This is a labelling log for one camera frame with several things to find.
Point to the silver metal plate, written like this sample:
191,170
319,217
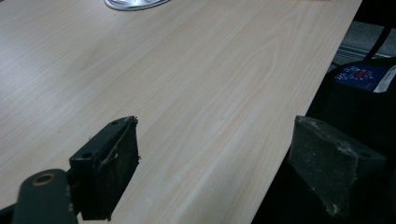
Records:
134,3

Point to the blue box with red print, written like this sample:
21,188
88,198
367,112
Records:
361,76

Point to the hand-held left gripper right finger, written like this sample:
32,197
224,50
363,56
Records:
327,165

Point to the black bag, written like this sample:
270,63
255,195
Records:
348,115

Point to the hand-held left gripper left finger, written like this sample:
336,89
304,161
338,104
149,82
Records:
104,168

